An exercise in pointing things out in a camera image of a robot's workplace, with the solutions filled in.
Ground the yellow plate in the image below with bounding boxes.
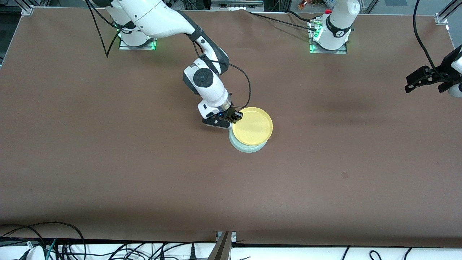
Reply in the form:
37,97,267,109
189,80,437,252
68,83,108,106
232,107,274,146

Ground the pale green plate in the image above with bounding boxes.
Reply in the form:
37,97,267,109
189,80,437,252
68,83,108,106
228,128,268,153

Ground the brown table cover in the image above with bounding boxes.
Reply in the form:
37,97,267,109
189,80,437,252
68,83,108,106
0,7,462,248

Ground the grey electronics box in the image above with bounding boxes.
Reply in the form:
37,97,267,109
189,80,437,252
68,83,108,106
210,0,265,11

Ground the aluminium profile beam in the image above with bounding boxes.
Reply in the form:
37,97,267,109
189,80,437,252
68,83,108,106
208,231,237,260

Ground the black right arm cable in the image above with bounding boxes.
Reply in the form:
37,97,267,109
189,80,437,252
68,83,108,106
85,0,252,109

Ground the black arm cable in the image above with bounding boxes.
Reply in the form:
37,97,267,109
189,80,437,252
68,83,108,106
413,0,443,78
85,0,252,109

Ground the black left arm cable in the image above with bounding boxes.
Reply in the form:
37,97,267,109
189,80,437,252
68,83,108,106
413,0,443,78

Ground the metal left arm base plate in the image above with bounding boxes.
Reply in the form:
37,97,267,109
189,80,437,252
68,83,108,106
309,18,348,55

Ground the long black table cable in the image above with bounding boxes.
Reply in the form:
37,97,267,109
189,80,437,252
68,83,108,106
247,10,318,31

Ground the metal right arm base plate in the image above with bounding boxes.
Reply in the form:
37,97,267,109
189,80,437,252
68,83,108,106
118,36,157,51

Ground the short black table cable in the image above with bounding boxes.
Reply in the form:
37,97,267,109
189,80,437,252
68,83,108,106
287,10,314,23

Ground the black looped cable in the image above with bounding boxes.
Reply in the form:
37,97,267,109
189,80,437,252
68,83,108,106
0,221,87,260

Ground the teal cable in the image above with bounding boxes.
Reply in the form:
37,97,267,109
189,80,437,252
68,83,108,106
45,238,58,260

